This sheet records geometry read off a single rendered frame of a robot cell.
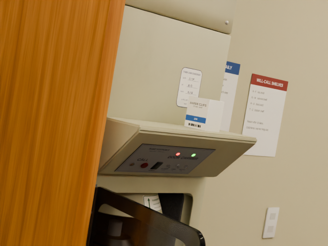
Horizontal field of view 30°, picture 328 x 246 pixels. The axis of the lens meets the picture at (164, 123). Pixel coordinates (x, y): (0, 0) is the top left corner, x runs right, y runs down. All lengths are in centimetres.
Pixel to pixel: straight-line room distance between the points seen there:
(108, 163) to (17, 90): 23
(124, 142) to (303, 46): 137
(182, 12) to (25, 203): 46
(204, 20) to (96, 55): 34
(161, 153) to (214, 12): 33
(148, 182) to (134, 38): 28
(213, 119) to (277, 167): 112
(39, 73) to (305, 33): 138
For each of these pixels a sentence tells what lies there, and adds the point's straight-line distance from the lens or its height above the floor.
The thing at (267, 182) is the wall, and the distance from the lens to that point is 224.
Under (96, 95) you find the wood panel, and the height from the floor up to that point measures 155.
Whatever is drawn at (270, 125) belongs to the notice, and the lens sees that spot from 219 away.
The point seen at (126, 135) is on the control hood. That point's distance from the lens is 102.
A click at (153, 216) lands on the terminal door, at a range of 94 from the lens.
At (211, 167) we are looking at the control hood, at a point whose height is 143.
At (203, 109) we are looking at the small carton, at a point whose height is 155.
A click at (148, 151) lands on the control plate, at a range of 107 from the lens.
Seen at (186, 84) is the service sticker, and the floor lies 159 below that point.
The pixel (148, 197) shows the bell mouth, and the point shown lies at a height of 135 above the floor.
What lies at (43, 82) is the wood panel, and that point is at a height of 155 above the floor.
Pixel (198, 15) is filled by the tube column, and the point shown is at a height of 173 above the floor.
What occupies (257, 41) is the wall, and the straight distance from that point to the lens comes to 208.
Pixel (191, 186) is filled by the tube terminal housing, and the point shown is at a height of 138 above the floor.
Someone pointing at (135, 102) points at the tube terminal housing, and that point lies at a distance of 114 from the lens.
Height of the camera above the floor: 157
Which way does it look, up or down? 3 degrees down
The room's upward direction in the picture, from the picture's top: 10 degrees clockwise
